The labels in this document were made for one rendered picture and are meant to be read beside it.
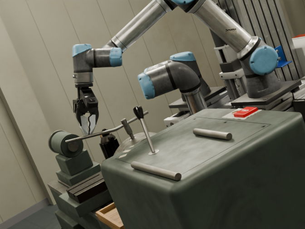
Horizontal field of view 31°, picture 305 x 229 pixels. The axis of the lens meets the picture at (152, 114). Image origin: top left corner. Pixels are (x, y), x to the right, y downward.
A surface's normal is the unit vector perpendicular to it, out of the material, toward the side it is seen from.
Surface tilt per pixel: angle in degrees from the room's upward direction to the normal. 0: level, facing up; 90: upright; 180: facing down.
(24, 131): 90
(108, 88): 90
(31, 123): 90
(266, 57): 97
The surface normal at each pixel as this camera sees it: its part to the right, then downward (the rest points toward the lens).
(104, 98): 0.53, -0.01
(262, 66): 0.16, 0.29
